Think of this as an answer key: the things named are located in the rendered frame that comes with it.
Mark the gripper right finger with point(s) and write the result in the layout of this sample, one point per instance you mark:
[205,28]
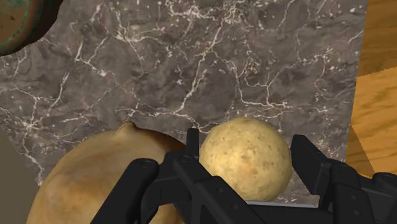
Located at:
[341,189]

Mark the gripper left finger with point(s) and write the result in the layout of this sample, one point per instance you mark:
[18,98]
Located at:
[173,186]

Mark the small round yellow potato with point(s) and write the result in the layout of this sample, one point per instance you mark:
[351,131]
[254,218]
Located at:
[248,158]

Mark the brown bowl with green rim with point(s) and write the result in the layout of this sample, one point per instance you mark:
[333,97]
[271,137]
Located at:
[18,21]

